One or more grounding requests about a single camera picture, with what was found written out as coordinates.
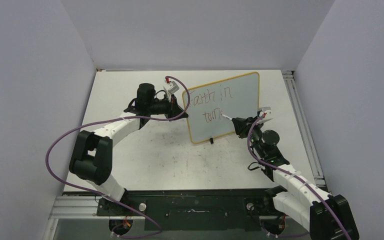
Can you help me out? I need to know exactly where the aluminium front rail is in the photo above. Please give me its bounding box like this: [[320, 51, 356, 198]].
[[47, 195, 348, 221]]

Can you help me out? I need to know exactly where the aluminium rail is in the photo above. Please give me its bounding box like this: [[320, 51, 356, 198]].
[[282, 70, 327, 188], [47, 195, 348, 221]]

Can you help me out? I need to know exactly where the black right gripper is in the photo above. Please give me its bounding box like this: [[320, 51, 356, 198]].
[[233, 115, 266, 159]]

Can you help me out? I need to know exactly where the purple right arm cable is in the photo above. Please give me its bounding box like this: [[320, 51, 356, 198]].
[[246, 114, 354, 240]]

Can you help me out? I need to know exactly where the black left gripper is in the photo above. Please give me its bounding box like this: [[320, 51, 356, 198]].
[[147, 93, 188, 122]]

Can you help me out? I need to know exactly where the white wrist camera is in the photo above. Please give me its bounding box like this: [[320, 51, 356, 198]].
[[257, 106, 274, 125], [163, 77, 180, 99]]

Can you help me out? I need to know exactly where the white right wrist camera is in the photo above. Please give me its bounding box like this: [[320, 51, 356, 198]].
[[257, 106, 274, 125]]

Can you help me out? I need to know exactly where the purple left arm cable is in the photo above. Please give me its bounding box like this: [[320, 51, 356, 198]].
[[45, 76, 191, 240]]

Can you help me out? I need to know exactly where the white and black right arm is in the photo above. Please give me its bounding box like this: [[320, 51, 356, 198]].
[[231, 114, 360, 240]]

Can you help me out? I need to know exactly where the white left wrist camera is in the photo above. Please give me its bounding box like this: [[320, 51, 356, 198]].
[[163, 77, 180, 99]]

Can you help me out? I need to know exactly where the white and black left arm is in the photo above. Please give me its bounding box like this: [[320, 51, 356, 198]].
[[69, 79, 188, 216]]

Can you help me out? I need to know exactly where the yellow framed whiteboard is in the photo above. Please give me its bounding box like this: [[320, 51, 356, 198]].
[[182, 71, 260, 144]]

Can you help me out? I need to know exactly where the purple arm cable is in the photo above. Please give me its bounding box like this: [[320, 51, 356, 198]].
[[45, 76, 191, 240], [246, 114, 354, 240]]

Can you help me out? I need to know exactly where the aluminium right side rail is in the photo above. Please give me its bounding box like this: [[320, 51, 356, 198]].
[[282, 70, 327, 188]]

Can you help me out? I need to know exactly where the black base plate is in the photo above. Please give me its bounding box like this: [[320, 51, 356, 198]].
[[62, 187, 329, 233]]

